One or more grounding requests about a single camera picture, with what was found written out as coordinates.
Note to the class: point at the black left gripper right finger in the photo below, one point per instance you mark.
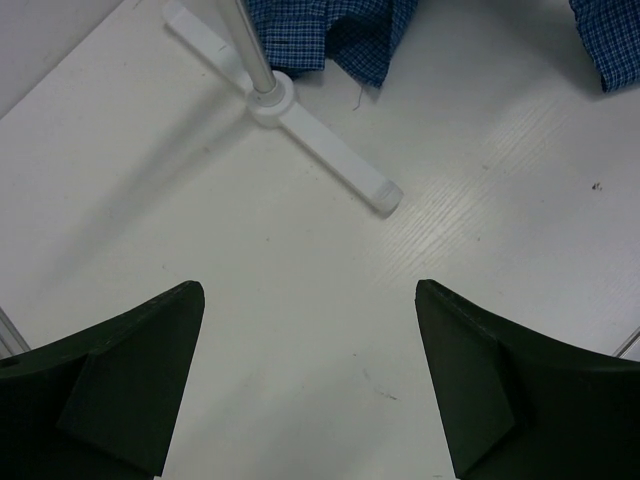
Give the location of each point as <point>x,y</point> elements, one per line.
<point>516,404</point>

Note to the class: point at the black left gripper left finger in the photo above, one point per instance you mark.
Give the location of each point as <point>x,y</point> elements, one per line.
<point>102,403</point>

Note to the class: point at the blue plaid shirt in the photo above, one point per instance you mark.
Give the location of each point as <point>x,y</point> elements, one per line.
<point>362,36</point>

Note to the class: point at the metal clothes rack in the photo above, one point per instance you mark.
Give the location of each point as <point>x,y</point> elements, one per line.
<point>271,98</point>

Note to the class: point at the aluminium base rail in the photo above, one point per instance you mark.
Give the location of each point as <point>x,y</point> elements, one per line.
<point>12,342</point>

